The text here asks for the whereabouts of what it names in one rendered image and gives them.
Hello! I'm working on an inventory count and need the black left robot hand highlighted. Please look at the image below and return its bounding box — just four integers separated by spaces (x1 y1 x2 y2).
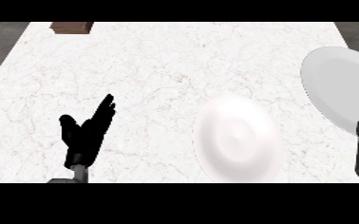
57 93 118 170

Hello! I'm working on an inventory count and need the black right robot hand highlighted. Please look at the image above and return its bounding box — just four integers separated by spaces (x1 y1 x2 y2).
353 120 359 177

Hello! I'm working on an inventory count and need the grey round plate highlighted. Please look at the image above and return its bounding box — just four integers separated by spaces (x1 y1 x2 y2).
298 46 359 137

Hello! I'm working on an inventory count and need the white round plate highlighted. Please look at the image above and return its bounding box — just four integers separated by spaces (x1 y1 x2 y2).
192 94 285 183

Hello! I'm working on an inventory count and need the brown wooden block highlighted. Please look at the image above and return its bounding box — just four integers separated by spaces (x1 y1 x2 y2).
48 22 96 35

